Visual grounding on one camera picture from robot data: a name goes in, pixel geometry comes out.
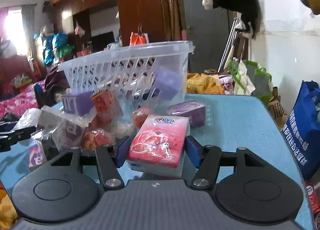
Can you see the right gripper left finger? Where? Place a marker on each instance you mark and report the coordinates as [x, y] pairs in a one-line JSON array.
[[109, 159]]

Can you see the purple clothes pile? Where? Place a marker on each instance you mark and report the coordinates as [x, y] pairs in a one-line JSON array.
[[55, 82]]

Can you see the blue shopping bag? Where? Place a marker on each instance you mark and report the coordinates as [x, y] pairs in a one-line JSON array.
[[301, 130]]

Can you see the red tissue pack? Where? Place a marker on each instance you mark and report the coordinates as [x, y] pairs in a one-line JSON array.
[[158, 147]]

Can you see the brown wooden wardrobe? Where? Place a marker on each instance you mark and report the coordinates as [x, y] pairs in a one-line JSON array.
[[150, 16]]

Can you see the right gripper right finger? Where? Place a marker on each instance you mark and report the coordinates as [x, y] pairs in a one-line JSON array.
[[206, 159]]

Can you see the yellow blanket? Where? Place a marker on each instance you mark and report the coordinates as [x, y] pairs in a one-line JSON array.
[[204, 84]]

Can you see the small red packet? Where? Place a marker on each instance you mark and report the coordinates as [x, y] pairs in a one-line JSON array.
[[107, 106]]

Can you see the green white tote bag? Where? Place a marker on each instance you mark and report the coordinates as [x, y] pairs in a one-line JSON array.
[[251, 79]]

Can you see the pink floral bed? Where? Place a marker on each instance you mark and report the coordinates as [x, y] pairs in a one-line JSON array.
[[20, 103]]

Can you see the white plastic basket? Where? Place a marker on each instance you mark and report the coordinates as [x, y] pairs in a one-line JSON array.
[[130, 72]]

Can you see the plastic bag purple items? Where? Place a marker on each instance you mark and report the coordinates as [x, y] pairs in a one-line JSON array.
[[57, 130]]

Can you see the metal crutches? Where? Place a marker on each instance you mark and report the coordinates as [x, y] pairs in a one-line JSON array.
[[228, 46]]

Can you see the black television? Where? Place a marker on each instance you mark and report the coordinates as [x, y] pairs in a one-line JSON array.
[[99, 42]]

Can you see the blue plastic bags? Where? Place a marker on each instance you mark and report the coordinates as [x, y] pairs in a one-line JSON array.
[[52, 45]]

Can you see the flat purple packet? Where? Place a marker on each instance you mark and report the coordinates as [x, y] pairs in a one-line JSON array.
[[192, 109]]

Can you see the purple box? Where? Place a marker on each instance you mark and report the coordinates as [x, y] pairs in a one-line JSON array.
[[167, 83]]

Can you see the grey door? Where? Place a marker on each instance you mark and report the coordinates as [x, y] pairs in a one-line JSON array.
[[208, 30]]

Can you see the orange white plastic bag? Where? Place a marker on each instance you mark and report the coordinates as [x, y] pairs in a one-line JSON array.
[[138, 39]]

